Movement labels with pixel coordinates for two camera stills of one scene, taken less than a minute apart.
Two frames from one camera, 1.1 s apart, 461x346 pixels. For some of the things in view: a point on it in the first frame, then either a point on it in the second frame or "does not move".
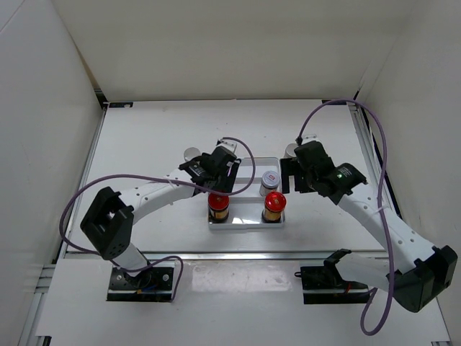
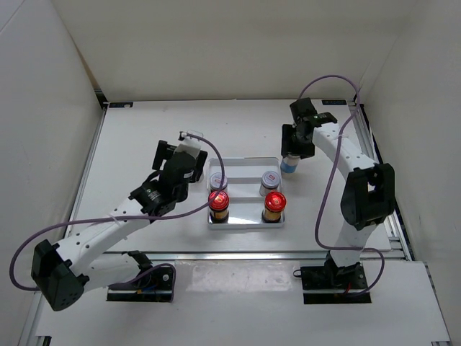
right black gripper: x=291 y=166 → x=287 y=145
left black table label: x=121 y=104 does not move
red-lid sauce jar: x=218 y=206 does not move
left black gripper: x=226 y=184 → x=163 y=151
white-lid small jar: x=269 y=183 does not move
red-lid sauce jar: x=274 y=202 does not move
